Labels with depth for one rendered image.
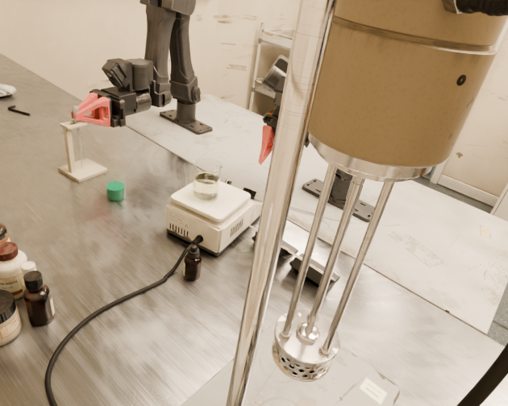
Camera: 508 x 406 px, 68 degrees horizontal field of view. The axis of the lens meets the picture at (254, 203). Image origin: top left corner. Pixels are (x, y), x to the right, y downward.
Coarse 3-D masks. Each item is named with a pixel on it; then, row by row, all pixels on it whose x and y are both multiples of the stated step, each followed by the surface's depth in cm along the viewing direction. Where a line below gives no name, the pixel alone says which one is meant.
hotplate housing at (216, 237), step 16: (176, 208) 73; (240, 208) 76; (256, 208) 81; (176, 224) 74; (192, 224) 72; (208, 224) 70; (224, 224) 70; (240, 224) 76; (192, 240) 74; (208, 240) 71; (224, 240) 72
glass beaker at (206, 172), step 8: (200, 160) 72; (208, 160) 73; (216, 160) 72; (200, 168) 73; (208, 168) 68; (216, 168) 69; (200, 176) 69; (208, 176) 69; (216, 176) 70; (200, 184) 70; (208, 184) 70; (216, 184) 71; (200, 192) 71; (208, 192) 71; (216, 192) 72; (200, 200) 72; (208, 200) 72
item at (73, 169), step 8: (72, 120) 85; (64, 128) 84; (72, 128) 83; (64, 136) 85; (72, 144) 86; (72, 152) 87; (72, 160) 88; (80, 160) 95; (88, 160) 95; (64, 168) 91; (72, 168) 89; (80, 168) 92; (88, 168) 92; (96, 168) 93; (104, 168) 93; (72, 176) 89; (80, 176) 89; (88, 176) 89
